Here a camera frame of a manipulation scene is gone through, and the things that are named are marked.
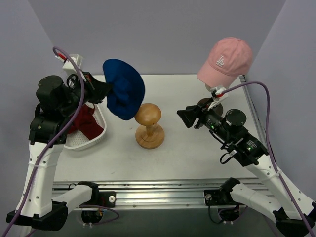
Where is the blue bucket hat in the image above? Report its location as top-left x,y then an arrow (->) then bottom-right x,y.
103,59 -> 145,120

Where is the pink baseball cap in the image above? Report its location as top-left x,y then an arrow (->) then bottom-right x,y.
197,37 -> 253,89

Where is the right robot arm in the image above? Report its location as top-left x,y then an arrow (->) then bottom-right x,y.
177,105 -> 316,237

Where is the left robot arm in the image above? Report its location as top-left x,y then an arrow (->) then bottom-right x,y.
6,72 -> 113,231

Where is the dark red knit hat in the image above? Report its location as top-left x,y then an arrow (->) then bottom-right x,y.
68,104 -> 104,140

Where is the cream mannequin head stand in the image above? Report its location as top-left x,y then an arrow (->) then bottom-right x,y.
197,82 -> 224,114

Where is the light wooden hat stand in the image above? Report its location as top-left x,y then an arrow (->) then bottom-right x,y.
134,103 -> 165,149

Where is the white perforated basket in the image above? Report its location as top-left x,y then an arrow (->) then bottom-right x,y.
64,102 -> 107,151

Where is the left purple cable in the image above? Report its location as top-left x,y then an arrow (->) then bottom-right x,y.
0,46 -> 120,237

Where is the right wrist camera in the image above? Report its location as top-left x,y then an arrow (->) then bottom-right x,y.
207,86 -> 229,111

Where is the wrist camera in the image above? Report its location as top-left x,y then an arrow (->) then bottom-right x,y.
62,53 -> 84,74
207,86 -> 229,111

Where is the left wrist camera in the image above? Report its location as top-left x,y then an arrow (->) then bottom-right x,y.
62,53 -> 84,74

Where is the aluminium mounting rail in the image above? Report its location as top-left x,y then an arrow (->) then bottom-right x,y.
49,179 -> 294,210

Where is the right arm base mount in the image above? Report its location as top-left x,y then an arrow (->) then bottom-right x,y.
203,178 -> 247,225

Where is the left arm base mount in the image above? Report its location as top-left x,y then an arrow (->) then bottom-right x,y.
79,180 -> 117,227

